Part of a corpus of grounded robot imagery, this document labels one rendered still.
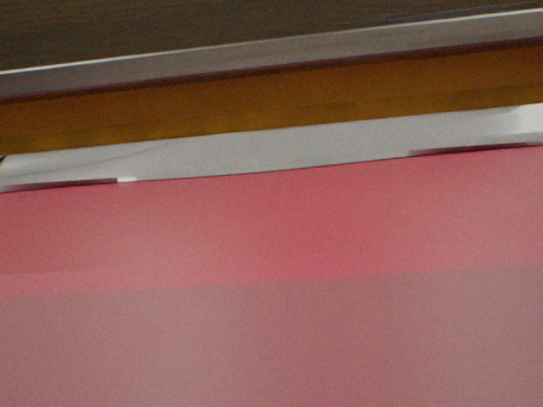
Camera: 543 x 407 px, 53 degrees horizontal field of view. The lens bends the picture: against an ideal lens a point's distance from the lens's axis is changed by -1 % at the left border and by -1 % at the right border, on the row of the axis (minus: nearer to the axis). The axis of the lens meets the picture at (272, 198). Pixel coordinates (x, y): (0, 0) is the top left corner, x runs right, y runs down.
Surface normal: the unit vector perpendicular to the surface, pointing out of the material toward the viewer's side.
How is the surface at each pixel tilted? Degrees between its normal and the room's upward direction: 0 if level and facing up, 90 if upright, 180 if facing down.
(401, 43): 89
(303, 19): 89
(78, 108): 89
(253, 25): 89
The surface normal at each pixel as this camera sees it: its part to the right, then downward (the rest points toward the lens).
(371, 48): -0.11, 0.14
